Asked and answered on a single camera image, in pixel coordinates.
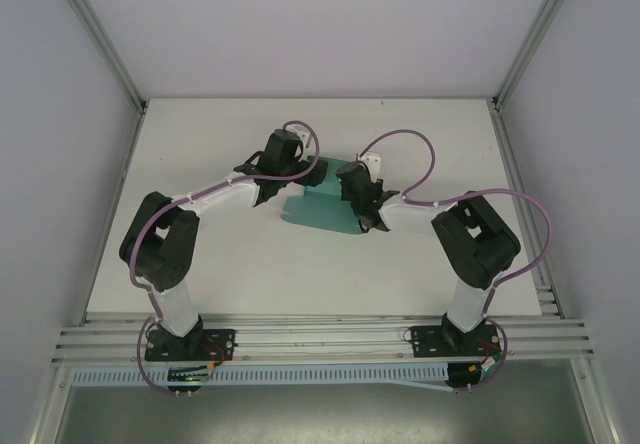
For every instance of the teal cloth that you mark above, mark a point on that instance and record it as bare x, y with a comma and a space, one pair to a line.
325, 209

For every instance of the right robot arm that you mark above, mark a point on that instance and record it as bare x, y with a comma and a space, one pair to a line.
475, 244

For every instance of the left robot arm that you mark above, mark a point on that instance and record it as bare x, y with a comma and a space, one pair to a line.
165, 249

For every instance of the black right controller board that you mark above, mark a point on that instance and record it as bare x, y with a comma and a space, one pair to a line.
467, 376

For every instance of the black controller board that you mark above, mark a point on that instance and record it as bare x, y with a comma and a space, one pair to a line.
187, 376
467, 376

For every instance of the grey metal shelf panel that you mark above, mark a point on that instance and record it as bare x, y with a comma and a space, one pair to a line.
320, 416

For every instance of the black left controller board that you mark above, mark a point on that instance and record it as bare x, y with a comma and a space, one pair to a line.
187, 376

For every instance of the aluminium front frame rails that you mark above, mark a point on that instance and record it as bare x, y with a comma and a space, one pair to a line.
320, 336

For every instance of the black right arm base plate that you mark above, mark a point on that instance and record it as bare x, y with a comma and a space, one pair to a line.
425, 341

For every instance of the aluminium side frame rail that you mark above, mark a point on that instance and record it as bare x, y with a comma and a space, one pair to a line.
530, 214

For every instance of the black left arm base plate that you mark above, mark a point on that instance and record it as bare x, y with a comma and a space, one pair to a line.
222, 339

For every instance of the aluminium corner post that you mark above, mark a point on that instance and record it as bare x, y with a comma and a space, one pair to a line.
100, 34
535, 34

